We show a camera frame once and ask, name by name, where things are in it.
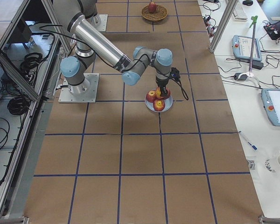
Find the red apple plate right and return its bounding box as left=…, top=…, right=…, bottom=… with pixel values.
left=164, top=89, right=171, bottom=99

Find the white blue pen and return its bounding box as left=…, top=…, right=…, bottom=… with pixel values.
left=238, top=131, right=258, bottom=151

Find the far teach pendant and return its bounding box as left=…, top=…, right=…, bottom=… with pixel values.
left=232, top=35, right=262, bottom=62

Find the white plate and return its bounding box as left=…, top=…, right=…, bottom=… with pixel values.
left=145, top=88, right=173, bottom=112

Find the red apple plate bottom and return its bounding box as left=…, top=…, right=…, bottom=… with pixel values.
left=153, top=99, right=166, bottom=112

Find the black computer mouse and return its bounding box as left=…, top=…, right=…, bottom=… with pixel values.
left=242, top=0, right=253, bottom=6

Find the woven wicker basket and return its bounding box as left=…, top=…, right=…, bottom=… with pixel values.
left=141, top=5, right=168, bottom=22

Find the red apple plate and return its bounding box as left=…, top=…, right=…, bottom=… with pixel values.
left=164, top=89, right=171, bottom=99
left=146, top=90, right=156, bottom=103
left=153, top=99, right=166, bottom=112

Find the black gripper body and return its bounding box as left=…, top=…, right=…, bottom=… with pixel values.
left=155, top=77, right=169, bottom=90

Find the dark red apple in basket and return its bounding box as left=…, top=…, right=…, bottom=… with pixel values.
left=147, top=2, right=157, bottom=13

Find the red yellow apple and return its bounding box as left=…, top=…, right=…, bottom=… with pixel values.
left=155, top=87, right=163, bottom=99

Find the red apple plate top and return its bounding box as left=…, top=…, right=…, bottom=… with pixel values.
left=146, top=90, right=156, bottom=103

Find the green tipped grabber stick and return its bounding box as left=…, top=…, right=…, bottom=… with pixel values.
left=247, top=15, right=258, bottom=78

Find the teach pendant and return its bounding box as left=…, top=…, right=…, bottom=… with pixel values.
left=232, top=35, right=262, bottom=62
left=261, top=89, right=280, bottom=126

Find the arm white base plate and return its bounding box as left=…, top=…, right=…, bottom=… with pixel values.
left=93, top=14, right=108, bottom=33
left=58, top=73, right=99, bottom=103

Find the near teach pendant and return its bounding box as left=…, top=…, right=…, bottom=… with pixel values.
left=261, top=89, right=280, bottom=126

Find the patterned tape roll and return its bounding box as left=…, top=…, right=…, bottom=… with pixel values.
left=265, top=159, right=276, bottom=173

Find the aluminium frame post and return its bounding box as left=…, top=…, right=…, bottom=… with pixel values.
left=208, top=0, right=237, bottom=53

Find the white keyboard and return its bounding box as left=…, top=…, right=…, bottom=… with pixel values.
left=233, top=4, right=248, bottom=21

